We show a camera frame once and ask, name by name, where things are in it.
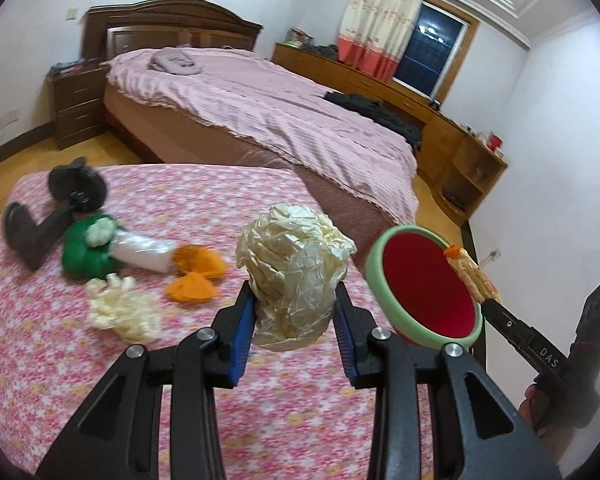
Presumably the clear plastic tissue pack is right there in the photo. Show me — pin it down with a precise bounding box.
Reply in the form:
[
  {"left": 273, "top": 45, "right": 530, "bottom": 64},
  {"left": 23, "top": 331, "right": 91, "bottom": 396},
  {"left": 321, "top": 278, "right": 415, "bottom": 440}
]
[{"left": 112, "top": 232, "right": 177, "bottom": 275}]

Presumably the pink floral tablecloth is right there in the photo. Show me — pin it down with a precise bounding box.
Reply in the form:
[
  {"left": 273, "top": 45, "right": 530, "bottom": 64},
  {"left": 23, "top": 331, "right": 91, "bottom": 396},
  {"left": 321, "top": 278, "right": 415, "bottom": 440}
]
[{"left": 0, "top": 162, "right": 441, "bottom": 480}]

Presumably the dark clothes heap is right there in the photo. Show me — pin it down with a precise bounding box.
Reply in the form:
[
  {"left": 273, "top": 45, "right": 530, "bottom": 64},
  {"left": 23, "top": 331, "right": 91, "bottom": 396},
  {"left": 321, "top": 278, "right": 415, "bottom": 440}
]
[{"left": 305, "top": 45, "right": 341, "bottom": 61}]

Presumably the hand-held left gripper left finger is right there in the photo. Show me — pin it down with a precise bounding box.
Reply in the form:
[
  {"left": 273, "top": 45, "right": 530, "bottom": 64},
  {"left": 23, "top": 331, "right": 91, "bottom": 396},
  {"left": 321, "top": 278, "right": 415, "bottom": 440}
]
[{"left": 35, "top": 280, "right": 258, "bottom": 480}]

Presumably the orange snack packet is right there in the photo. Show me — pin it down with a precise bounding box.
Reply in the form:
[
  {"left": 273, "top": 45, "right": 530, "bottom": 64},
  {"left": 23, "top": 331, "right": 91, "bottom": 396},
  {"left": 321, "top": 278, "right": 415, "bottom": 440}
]
[{"left": 442, "top": 244, "right": 502, "bottom": 306}]

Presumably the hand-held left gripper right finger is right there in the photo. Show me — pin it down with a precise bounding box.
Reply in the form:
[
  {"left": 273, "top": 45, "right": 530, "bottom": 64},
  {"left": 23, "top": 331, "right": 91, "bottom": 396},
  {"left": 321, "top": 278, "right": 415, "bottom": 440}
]
[{"left": 332, "top": 282, "right": 563, "bottom": 480}]

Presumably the window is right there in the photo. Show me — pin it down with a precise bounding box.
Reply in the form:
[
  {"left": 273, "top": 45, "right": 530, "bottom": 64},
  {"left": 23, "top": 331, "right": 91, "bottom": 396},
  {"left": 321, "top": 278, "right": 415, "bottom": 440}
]
[{"left": 392, "top": 0, "right": 481, "bottom": 103}]

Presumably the green plastic item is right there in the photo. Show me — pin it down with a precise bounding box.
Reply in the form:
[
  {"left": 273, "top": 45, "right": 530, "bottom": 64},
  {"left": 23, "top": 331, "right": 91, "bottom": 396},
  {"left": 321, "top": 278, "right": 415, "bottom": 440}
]
[{"left": 62, "top": 214, "right": 126, "bottom": 279}]

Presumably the cream and red curtain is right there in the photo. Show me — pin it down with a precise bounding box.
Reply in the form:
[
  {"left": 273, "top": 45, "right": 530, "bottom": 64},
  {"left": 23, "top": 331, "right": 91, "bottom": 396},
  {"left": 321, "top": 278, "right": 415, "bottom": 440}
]
[{"left": 336, "top": 0, "right": 426, "bottom": 81}]

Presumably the wooden cabinet unit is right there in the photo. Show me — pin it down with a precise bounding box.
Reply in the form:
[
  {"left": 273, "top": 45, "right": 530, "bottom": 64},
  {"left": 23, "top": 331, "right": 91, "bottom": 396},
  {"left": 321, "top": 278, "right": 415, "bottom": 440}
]
[{"left": 272, "top": 42, "right": 509, "bottom": 226}]

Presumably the dark wooden bed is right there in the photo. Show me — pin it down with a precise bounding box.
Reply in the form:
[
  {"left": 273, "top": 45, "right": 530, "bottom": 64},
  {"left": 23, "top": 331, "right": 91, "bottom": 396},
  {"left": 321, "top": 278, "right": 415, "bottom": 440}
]
[{"left": 82, "top": 0, "right": 423, "bottom": 231}]

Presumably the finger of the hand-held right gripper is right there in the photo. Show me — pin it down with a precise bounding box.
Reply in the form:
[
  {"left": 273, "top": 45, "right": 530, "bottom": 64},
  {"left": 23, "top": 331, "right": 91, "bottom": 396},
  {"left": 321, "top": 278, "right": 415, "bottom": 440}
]
[{"left": 480, "top": 297, "right": 535, "bottom": 357}]

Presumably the person's right hand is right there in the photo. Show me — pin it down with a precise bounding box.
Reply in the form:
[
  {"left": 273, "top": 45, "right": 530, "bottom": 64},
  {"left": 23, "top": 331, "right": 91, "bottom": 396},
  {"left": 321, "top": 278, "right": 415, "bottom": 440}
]
[{"left": 519, "top": 382, "right": 551, "bottom": 433}]

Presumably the dark wooden nightstand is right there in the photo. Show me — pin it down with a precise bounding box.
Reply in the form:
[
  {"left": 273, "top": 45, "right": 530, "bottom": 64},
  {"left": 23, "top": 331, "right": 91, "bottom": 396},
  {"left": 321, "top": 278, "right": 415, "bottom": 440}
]
[{"left": 47, "top": 62, "right": 112, "bottom": 151}]

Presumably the dark clothes pile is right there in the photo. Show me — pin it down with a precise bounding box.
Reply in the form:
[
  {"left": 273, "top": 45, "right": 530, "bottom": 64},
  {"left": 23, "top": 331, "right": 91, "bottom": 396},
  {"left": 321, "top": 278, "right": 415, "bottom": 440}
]
[{"left": 325, "top": 91, "right": 423, "bottom": 153}]

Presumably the red bin with green rim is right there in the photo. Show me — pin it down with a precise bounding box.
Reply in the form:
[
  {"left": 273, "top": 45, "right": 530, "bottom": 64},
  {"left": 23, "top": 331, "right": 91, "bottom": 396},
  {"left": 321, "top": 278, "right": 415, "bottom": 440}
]
[{"left": 365, "top": 224, "right": 485, "bottom": 352}]

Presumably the pink bedspread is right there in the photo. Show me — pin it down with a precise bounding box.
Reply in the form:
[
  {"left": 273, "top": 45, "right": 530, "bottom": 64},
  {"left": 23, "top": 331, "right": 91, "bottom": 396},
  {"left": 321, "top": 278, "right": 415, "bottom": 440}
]
[{"left": 102, "top": 47, "right": 420, "bottom": 226}]

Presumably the cream paper ball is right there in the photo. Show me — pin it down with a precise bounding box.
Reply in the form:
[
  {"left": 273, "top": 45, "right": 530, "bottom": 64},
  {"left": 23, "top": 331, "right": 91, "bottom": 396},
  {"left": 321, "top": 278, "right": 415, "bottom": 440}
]
[{"left": 235, "top": 202, "right": 357, "bottom": 352}]

